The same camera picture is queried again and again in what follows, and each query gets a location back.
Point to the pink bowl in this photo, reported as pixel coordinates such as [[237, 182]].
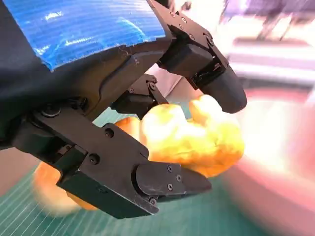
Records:
[[275, 172]]

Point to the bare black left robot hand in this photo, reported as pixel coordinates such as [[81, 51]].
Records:
[[73, 86]]

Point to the green cutting mat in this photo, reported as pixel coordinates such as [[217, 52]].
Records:
[[184, 221]]

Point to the orange toy bread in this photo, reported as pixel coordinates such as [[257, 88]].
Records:
[[197, 145], [46, 194]]

